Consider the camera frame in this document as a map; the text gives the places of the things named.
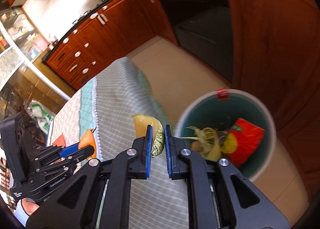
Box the orange peel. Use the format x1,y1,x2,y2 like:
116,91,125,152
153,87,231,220
79,129,97,161

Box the beige checked tablecloth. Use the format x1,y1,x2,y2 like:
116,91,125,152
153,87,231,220
47,91,83,146

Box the person's left forearm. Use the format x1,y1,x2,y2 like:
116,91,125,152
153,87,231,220
12,200,28,227

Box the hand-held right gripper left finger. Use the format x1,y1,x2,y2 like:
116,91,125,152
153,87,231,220
26,124,153,229

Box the red snack bag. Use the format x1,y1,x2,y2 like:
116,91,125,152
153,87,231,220
221,118,265,167

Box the red paper scrap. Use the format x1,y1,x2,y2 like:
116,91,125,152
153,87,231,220
51,135,67,147

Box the white quilted table cover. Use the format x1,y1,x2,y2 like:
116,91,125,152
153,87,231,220
47,58,190,229

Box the black built-in oven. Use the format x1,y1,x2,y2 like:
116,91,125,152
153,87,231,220
151,0,234,83

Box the glass sliding door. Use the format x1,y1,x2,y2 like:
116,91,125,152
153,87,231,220
0,6,72,119

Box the green quilted cloth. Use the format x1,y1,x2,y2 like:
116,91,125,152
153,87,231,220
77,68,175,132

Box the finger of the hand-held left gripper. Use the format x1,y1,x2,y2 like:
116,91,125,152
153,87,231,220
27,146,97,192
37,144,82,167

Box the melon rind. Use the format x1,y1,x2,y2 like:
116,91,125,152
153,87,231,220
132,114,164,157

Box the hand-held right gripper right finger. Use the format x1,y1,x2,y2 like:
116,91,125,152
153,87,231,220
164,124,290,229

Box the white and green sack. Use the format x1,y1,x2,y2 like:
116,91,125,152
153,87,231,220
27,100,54,132

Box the wooden kitchen base cabinet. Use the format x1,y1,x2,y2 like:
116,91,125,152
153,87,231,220
42,0,180,92

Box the person's left hand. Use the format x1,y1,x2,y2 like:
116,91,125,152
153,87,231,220
21,198,40,216

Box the pale vegetable scraps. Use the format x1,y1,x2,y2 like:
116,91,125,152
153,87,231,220
185,126,223,159

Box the white bin with teal inside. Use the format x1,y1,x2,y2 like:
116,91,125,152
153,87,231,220
174,89,277,181

